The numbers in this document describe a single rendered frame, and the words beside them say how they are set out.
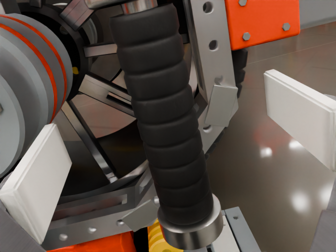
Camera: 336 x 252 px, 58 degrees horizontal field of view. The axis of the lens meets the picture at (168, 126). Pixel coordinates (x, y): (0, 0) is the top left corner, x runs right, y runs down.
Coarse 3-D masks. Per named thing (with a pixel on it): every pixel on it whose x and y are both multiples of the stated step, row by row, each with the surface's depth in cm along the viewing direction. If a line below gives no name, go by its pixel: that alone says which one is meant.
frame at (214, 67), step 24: (192, 0) 35; (216, 0) 35; (192, 24) 37; (216, 24) 36; (192, 48) 42; (216, 48) 38; (216, 72) 38; (216, 96) 39; (216, 120) 41; (120, 192) 50; (144, 192) 45; (72, 216) 47; (96, 216) 46; (120, 216) 46; (144, 216) 46; (48, 240) 46; (72, 240) 46
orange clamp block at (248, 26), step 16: (224, 0) 35; (240, 0) 35; (256, 0) 36; (272, 0) 36; (288, 0) 36; (240, 16) 36; (256, 16) 36; (272, 16) 36; (288, 16) 37; (240, 32) 37; (256, 32) 37; (272, 32) 37; (288, 32) 37; (240, 48) 38
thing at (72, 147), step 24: (72, 0) 43; (168, 0) 60; (48, 24) 48; (72, 24) 44; (72, 48) 49; (96, 48) 46; (192, 72) 47; (72, 96) 49; (96, 96) 49; (120, 96) 49; (72, 120) 50; (72, 144) 72; (96, 144) 52; (120, 144) 66; (72, 168) 62; (96, 168) 60; (120, 168) 56; (144, 168) 53; (72, 192) 54; (96, 192) 54
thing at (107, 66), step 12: (24, 0) 75; (48, 0) 75; (60, 0) 75; (96, 12) 77; (108, 12) 78; (120, 12) 78; (84, 24) 74; (96, 24) 78; (96, 36) 79; (108, 36) 80; (96, 60) 82; (108, 60) 82; (96, 72) 83; (108, 72) 84
